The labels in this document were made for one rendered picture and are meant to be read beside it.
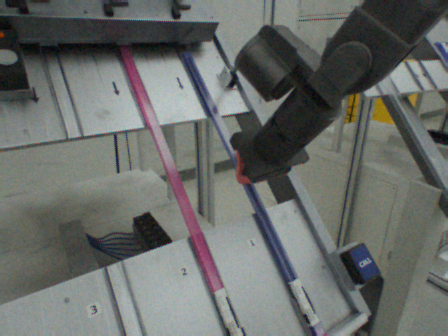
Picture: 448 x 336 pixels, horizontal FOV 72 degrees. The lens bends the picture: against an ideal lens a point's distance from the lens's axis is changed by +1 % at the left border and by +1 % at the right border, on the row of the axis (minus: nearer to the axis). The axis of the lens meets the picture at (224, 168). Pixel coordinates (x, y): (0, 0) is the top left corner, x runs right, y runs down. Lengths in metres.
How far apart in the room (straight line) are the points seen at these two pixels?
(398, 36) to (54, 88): 0.43
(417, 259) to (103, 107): 0.69
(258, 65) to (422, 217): 0.52
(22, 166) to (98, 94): 1.77
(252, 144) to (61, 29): 0.32
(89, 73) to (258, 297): 0.41
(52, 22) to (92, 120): 0.14
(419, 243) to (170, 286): 0.55
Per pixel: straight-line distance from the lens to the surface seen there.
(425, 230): 0.77
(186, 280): 0.42
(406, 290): 0.86
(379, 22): 0.31
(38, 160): 2.25
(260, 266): 0.47
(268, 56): 0.36
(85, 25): 0.54
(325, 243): 0.53
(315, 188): 1.60
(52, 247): 0.90
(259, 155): 0.40
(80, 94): 0.51
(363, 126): 1.32
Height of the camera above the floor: 1.10
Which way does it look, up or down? 23 degrees down
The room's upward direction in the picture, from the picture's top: straight up
